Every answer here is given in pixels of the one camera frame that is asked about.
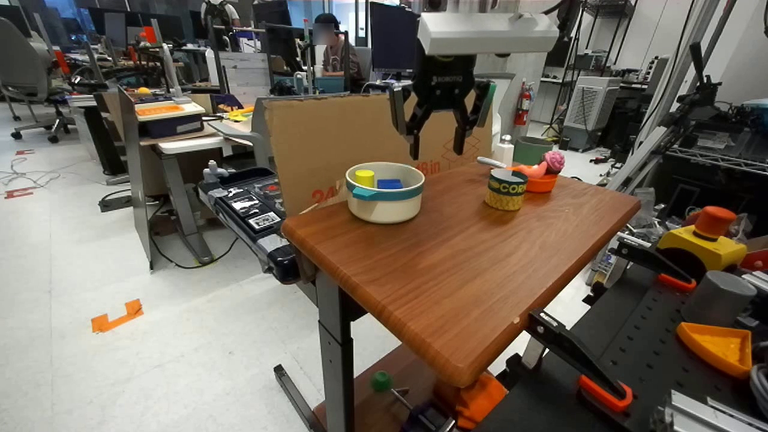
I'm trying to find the black clamp orange handle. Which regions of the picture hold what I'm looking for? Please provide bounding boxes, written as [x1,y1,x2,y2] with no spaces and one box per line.
[608,237,700,295]
[523,310,639,417]

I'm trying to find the pink ball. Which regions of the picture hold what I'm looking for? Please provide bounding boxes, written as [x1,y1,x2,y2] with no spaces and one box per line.
[542,148,570,177]

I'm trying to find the aluminium extrusion rail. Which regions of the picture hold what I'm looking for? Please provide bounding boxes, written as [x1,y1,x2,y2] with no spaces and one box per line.
[649,389,768,432]

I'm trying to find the orange bowl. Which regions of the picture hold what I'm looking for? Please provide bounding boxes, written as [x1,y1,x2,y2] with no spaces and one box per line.
[512,163,562,197]

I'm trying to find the orange printed bracket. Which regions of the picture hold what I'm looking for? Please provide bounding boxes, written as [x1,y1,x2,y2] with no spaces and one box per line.
[453,370,512,432]

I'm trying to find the white sign board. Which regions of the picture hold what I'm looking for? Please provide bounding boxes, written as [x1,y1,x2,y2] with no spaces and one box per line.
[218,49,277,107]

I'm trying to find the grey metal table leg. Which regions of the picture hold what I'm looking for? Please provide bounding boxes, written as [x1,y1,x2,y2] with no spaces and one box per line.
[313,265,361,432]

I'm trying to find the orange wedge piece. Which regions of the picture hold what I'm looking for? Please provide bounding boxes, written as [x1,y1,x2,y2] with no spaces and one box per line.
[674,319,757,381]

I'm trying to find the green bin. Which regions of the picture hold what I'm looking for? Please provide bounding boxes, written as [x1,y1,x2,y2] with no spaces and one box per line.
[514,133,556,168]

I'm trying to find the grey desk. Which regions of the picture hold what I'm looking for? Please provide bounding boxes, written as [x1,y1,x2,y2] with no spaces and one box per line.
[117,83,266,270]

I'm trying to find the red fire extinguisher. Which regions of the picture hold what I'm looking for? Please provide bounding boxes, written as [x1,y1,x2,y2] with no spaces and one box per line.
[514,78,538,133]

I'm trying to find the black monitor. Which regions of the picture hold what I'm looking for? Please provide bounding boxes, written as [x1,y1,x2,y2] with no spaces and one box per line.
[367,0,422,78]

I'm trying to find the white bowl teal handles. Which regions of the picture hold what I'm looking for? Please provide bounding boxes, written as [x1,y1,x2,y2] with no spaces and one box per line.
[344,161,427,226]

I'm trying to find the black perforated board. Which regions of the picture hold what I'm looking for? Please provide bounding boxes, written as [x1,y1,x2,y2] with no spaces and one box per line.
[478,258,768,432]

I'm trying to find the grey cylinder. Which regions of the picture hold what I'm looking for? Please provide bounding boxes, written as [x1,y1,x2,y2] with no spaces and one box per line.
[682,269,760,325]

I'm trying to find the cardboard panel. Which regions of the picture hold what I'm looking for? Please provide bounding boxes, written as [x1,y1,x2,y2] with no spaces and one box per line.
[262,88,494,219]

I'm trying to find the orange floor marker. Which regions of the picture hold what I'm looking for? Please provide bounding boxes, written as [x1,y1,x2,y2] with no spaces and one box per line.
[88,297,147,335]

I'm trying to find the grey office chair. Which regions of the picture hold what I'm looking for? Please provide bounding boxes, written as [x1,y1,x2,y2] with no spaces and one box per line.
[0,15,79,145]

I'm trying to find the yellow emergency stop box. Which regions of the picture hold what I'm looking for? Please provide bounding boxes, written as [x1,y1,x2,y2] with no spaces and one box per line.
[655,204,751,273]

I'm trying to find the black equipment rail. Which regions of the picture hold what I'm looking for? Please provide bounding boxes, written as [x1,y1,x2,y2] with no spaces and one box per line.
[196,159,306,285]

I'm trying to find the black shelf rack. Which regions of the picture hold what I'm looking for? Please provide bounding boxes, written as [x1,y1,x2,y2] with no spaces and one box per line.
[651,99,768,240]

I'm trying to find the yellow labelled can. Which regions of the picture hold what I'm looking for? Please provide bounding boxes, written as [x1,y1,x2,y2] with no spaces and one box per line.
[482,168,531,215]

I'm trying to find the grey box orange top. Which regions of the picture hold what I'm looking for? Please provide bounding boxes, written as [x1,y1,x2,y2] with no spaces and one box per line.
[130,95,208,141]

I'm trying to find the white bottle grey cap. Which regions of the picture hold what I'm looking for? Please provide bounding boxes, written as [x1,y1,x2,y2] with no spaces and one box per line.
[493,132,518,172]

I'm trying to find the green ball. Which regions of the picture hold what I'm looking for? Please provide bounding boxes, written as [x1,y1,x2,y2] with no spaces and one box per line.
[370,370,396,396]

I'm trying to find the yellow block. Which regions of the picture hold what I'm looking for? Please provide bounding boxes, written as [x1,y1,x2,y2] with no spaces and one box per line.
[352,165,380,192]

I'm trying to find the grey tripod stand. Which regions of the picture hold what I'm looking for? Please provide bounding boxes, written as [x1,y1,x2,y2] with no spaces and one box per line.
[608,37,728,193]

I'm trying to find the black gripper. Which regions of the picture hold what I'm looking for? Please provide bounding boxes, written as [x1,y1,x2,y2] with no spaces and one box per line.
[388,52,494,163]

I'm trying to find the seated person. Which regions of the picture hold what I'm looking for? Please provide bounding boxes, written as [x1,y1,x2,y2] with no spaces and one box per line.
[309,9,367,95]

